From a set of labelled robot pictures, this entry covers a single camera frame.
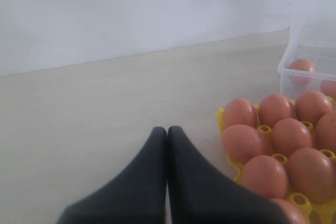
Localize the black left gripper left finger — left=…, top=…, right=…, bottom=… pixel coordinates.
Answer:
left=57, top=127, right=167, bottom=223

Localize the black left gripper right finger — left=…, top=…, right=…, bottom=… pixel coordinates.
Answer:
left=167, top=126, right=289, bottom=224

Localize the brown egg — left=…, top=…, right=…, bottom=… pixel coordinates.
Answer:
left=287, top=148, right=335, bottom=203
left=270, top=198, right=308, bottom=224
left=220, top=124, right=271, bottom=164
left=270, top=118, right=313, bottom=157
left=223, top=98, right=258, bottom=128
left=288, top=58, right=316, bottom=86
left=258, top=93, right=295, bottom=127
left=295, top=90, right=333, bottom=126
left=241, top=155, right=289, bottom=199
left=314, top=112, right=336, bottom=153
left=320, top=80, right=336, bottom=100

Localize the yellow plastic egg tray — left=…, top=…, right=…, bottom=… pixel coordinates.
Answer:
left=215, top=108, right=335, bottom=223

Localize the clear plastic container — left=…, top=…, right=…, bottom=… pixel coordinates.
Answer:
left=278, top=15, right=335, bottom=100

